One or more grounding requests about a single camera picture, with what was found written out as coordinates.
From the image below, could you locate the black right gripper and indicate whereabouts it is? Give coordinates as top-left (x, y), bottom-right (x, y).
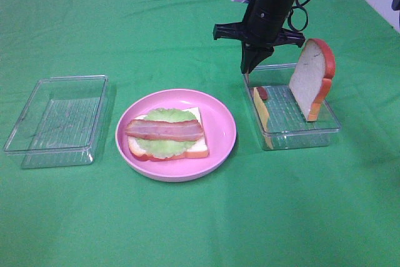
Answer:
top-left (213, 22), bottom-right (306, 74)

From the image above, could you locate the bacon strip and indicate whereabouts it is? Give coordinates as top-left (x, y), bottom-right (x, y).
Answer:
top-left (124, 119), bottom-right (204, 142)
top-left (244, 73), bottom-right (268, 101)

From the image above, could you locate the bread slice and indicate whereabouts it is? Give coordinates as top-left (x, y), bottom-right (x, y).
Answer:
top-left (123, 107), bottom-right (209, 161)
top-left (289, 38), bottom-right (336, 122)

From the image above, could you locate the green lettuce leaf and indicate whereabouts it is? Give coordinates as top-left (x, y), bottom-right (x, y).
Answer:
top-left (129, 108), bottom-right (197, 159)

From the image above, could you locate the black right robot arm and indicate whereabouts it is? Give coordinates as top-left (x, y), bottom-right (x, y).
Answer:
top-left (213, 0), bottom-right (305, 74)

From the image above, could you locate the yellow cheese slice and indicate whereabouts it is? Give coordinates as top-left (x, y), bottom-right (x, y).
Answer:
top-left (253, 87), bottom-right (274, 150)

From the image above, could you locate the clear right plastic tray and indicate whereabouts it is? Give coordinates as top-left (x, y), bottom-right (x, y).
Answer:
top-left (243, 63), bottom-right (341, 151)

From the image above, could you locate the clear plastic tray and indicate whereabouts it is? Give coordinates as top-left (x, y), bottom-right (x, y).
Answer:
top-left (243, 63), bottom-right (341, 151)
top-left (4, 75), bottom-right (109, 169)

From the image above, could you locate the pink round plate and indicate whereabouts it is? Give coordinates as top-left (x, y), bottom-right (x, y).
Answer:
top-left (115, 89), bottom-right (236, 182)

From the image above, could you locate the clear left plastic tray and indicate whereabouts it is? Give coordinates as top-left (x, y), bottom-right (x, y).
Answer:
top-left (4, 75), bottom-right (109, 169)

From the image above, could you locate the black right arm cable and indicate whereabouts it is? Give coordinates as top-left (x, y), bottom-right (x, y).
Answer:
top-left (286, 0), bottom-right (329, 32)

